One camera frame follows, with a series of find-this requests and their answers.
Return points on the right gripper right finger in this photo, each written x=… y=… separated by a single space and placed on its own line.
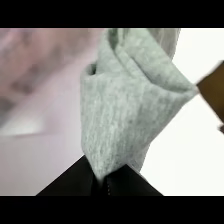
x=130 y=182

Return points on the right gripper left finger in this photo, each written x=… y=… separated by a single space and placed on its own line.
x=75 y=181

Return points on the grey shirt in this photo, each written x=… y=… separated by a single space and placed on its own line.
x=128 y=100

